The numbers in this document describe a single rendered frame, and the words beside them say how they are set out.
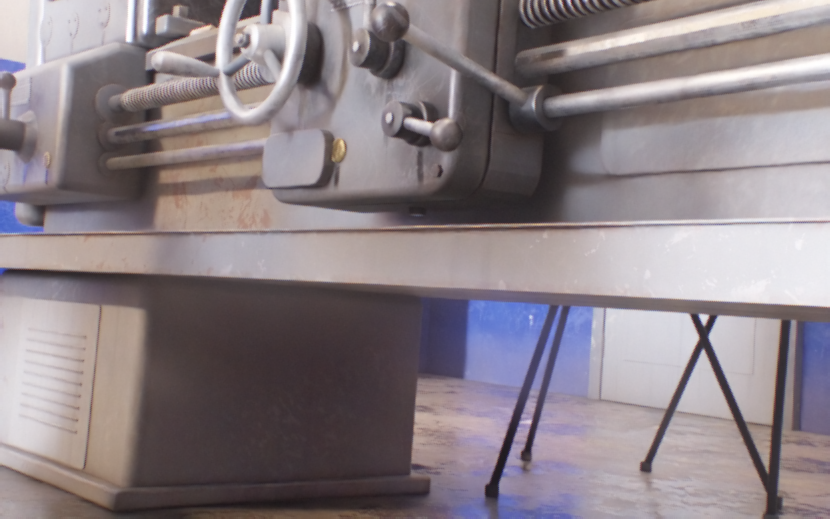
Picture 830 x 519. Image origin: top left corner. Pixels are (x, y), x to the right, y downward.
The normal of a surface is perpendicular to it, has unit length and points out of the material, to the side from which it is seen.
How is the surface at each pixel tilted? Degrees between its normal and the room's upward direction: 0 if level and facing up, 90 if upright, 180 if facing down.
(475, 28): 90
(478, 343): 90
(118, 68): 90
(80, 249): 90
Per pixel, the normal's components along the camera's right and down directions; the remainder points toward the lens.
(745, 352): -0.80, -0.08
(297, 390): 0.60, 0.01
